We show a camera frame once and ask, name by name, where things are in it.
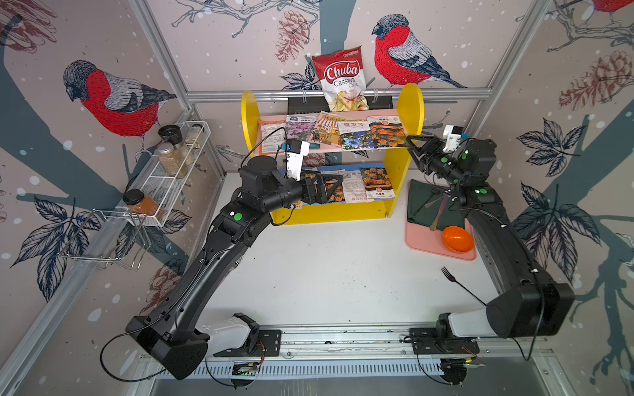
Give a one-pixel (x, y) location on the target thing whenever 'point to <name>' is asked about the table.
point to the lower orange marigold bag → (377, 183)
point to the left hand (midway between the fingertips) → (335, 172)
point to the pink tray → (430, 241)
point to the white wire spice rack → (160, 186)
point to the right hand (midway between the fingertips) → (404, 141)
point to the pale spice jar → (194, 136)
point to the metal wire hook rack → (106, 236)
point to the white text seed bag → (354, 187)
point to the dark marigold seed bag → (330, 186)
